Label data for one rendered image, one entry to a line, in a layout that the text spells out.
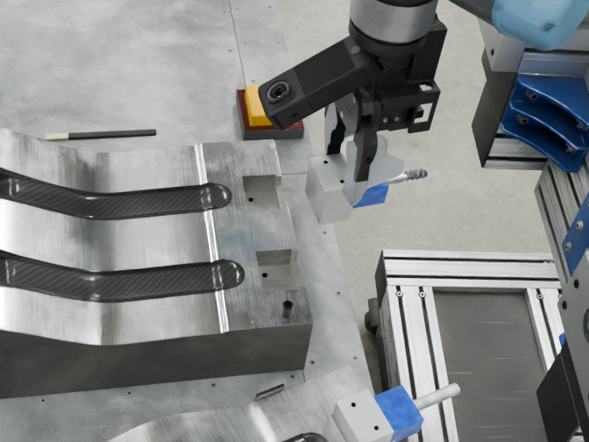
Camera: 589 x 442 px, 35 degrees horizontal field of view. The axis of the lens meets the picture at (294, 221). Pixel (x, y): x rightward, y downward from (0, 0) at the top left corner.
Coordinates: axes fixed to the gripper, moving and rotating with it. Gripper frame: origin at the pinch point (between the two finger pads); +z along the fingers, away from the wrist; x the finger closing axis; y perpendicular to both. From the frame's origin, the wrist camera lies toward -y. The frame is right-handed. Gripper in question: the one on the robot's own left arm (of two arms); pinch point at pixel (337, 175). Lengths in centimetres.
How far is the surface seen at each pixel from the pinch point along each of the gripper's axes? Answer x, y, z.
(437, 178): 75, 66, 95
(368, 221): 65, 44, 95
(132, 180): 10.1, -20.0, 6.7
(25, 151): 13.6, -30.8, 3.3
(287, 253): -3.7, -6.1, 6.8
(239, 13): 47.3, 2.9, 15.1
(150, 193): 7.7, -18.5, 6.7
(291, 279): -5.8, -6.1, 8.8
